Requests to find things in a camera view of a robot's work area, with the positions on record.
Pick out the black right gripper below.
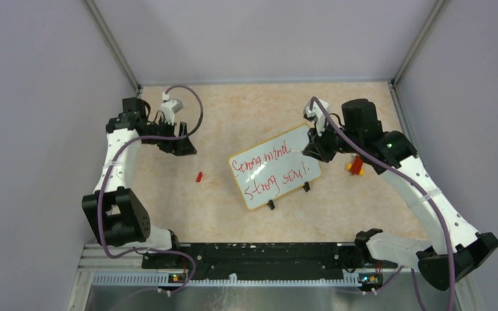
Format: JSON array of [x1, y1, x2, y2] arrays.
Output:
[[303, 117, 362, 163]]

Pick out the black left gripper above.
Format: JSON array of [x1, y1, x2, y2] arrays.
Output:
[[143, 115, 196, 156]]

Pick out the yellow framed whiteboard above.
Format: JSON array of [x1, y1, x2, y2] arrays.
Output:
[[228, 124, 322, 211]]

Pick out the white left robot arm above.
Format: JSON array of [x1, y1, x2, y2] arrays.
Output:
[[82, 95, 197, 268]]

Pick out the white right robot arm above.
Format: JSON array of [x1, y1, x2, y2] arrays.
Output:
[[303, 98, 498, 291]]

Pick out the red green toy brick car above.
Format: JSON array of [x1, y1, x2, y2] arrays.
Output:
[[346, 155, 364, 176]]

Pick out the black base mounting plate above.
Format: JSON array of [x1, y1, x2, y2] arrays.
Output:
[[141, 242, 398, 283]]

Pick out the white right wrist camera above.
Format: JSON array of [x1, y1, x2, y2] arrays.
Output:
[[303, 99, 330, 137]]

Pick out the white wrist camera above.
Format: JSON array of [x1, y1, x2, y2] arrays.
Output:
[[303, 99, 330, 137], [160, 92, 184, 125]]

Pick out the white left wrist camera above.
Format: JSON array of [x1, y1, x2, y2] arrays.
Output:
[[160, 92, 184, 125]]

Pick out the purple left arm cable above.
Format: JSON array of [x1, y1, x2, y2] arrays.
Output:
[[97, 84, 204, 297]]

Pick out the white toothed cable duct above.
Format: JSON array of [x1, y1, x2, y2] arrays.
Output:
[[92, 272, 362, 287]]

